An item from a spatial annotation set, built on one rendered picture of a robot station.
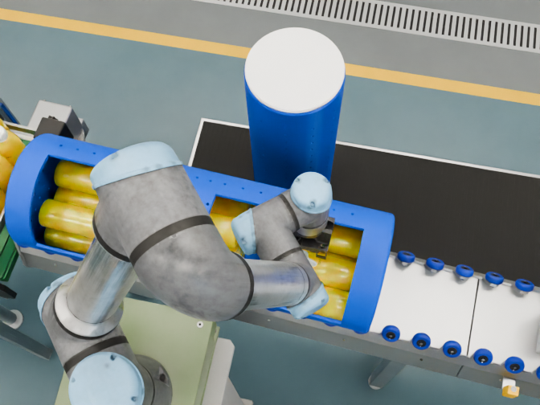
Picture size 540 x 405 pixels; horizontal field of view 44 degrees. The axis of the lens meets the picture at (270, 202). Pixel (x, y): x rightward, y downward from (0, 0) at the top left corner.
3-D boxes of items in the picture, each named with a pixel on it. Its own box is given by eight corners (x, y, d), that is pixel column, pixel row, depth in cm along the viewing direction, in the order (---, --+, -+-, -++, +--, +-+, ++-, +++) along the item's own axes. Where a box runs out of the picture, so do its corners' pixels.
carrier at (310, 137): (339, 179, 269) (276, 151, 274) (362, 51, 188) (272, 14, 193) (308, 239, 259) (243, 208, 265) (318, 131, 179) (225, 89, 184)
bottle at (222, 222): (244, 217, 157) (169, 199, 159) (239, 221, 150) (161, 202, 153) (239, 246, 158) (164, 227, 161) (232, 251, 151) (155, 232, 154)
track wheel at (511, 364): (527, 363, 158) (526, 357, 160) (508, 358, 158) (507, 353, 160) (521, 377, 160) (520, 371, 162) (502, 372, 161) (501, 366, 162)
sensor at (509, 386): (513, 398, 163) (519, 396, 159) (501, 395, 164) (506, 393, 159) (516, 367, 166) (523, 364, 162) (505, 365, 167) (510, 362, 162)
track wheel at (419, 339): (432, 339, 161) (432, 333, 162) (414, 334, 161) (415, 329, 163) (427, 353, 163) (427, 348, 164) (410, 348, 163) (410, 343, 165)
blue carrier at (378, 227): (362, 337, 167) (373, 329, 139) (38, 253, 177) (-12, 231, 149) (386, 228, 173) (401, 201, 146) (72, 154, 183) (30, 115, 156)
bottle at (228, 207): (243, 237, 160) (169, 219, 163) (251, 215, 165) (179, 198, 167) (243, 219, 155) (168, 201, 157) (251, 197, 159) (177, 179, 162)
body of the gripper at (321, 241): (325, 262, 143) (329, 243, 132) (286, 252, 144) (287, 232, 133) (333, 229, 146) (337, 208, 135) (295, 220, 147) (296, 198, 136)
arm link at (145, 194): (59, 383, 118) (148, 239, 77) (26, 309, 122) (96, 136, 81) (120, 357, 125) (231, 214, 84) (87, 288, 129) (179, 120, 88)
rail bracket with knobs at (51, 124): (64, 165, 190) (53, 149, 181) (41, 160, 191) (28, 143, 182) (77, 136, 194) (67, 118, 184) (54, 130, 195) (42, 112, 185)
